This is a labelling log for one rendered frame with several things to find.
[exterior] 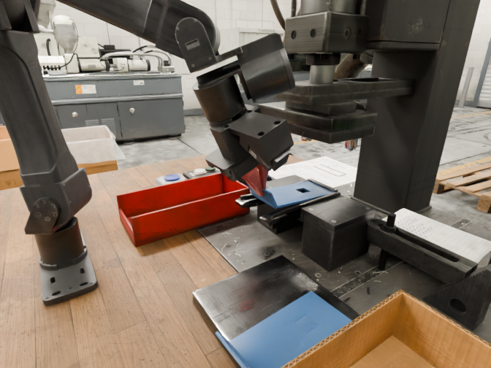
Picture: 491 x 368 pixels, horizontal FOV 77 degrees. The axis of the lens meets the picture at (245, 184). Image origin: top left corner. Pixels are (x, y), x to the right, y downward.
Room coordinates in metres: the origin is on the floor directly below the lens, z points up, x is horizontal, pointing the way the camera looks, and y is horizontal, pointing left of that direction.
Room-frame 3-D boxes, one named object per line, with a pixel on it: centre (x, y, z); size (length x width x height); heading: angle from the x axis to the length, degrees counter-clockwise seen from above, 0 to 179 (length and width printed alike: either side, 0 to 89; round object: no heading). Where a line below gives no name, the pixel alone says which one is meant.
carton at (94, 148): (2.50, 1.36, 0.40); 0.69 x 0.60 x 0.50; 29
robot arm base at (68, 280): (0.43, 0.30, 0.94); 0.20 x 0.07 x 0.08; 33
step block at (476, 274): (0.32, -0.28, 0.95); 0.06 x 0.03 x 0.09; 33
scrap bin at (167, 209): (0.59, 0.13, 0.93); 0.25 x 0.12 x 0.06; 123
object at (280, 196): (0.51, -0.08, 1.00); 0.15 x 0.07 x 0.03; 123
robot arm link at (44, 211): (0.43, 0.29, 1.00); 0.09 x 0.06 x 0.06; 179
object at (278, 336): (0.26, -0.05, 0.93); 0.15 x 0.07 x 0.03; 127
